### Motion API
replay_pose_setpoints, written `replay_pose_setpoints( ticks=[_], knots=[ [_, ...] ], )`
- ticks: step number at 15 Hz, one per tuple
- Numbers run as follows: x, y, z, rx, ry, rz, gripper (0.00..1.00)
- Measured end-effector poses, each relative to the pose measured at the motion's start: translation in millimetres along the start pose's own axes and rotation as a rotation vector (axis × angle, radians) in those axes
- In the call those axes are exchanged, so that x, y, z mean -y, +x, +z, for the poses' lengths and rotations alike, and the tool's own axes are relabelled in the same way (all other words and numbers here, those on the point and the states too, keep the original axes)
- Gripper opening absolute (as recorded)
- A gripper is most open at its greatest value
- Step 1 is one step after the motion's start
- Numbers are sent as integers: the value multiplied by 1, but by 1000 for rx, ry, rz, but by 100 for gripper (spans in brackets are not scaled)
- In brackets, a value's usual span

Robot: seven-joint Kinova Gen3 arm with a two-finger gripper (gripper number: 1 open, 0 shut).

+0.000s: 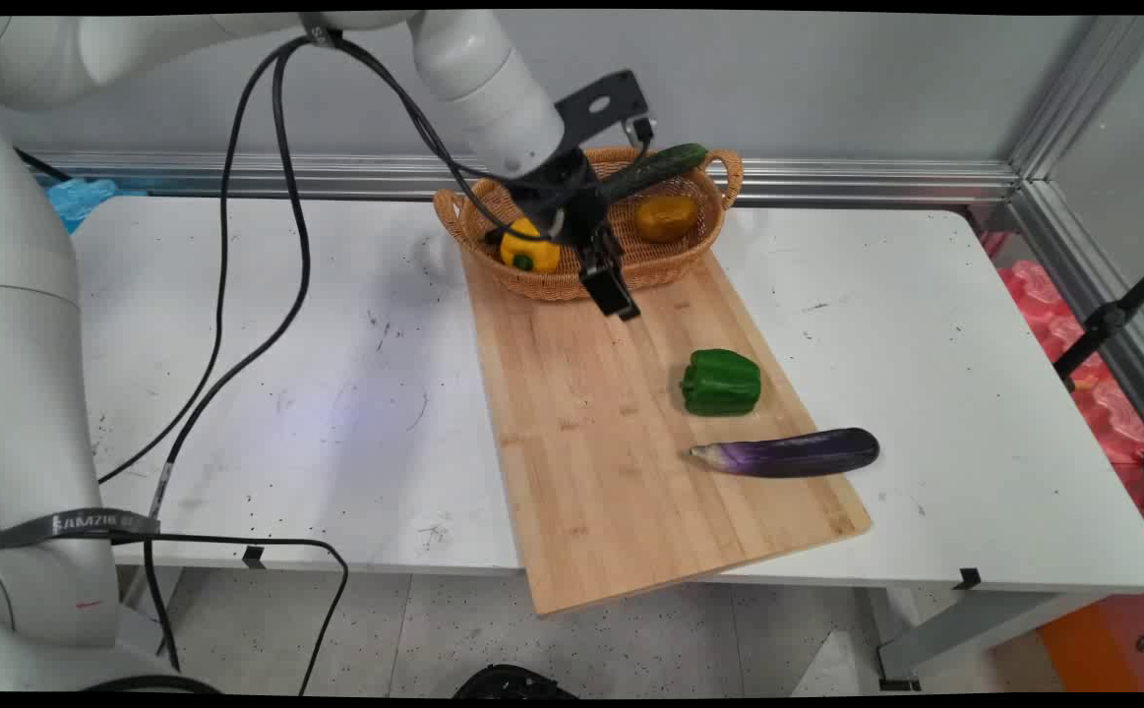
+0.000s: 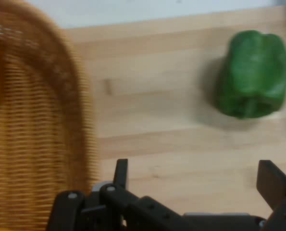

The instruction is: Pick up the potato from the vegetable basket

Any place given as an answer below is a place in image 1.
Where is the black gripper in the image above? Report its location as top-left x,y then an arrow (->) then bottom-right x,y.
509,147 -> 643,322

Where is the orange bell pepper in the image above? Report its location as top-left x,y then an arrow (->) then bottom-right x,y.
633,195 -> 699,245

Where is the woven wicker basket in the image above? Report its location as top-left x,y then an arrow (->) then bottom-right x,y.
433,146 -> 746,303

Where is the yellow bell pepper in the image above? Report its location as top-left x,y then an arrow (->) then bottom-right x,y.
499,217 -> 564,274

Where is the green cucumber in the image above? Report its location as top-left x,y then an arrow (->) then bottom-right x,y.
595,143 -> 710,204

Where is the green bell pepper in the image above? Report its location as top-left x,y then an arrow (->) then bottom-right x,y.
680,348 -> 763,418

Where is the bamboo cutting board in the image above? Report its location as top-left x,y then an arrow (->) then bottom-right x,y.
459,246 -> 873,619

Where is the purple eggplant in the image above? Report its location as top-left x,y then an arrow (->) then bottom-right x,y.
689,427 -> 881,481

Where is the black round floor object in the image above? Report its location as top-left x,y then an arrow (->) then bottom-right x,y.
453,664 -> 579,700

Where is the grey table leg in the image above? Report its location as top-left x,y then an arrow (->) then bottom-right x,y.
867,587 -> 1106,692

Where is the black tripod stand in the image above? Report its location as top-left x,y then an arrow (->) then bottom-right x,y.
1053,251 -> 1144,394

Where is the pink bubble wrap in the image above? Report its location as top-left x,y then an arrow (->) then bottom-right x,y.
996,258 -> 1144,465

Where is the blue crumpled cloth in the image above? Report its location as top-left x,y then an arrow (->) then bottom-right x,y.
44,177 -> 148,235

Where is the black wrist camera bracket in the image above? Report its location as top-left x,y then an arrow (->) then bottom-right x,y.
554,69 -> 658,150

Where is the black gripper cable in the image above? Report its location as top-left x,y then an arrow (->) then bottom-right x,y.
321,32 -> 548,245

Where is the long aluminium frame rail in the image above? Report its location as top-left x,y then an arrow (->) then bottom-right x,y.
16,149 -> 1025,208

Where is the thick black cable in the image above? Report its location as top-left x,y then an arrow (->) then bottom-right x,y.
142,39 -> 315,672

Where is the thin black cable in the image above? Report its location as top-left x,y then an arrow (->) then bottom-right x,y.
97,44 -> 287,486

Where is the black cable with floor loop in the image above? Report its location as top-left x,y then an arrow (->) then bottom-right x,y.
109,532 -> 351,695

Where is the short aluminium frame rail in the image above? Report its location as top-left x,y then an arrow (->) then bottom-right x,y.
1008,177 -> 1144,461

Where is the aluminium frame post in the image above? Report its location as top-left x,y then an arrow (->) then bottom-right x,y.
1008,15 -> 1144,180

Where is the grey velcro strap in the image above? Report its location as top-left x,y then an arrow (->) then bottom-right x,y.
0,508 -> 162,553

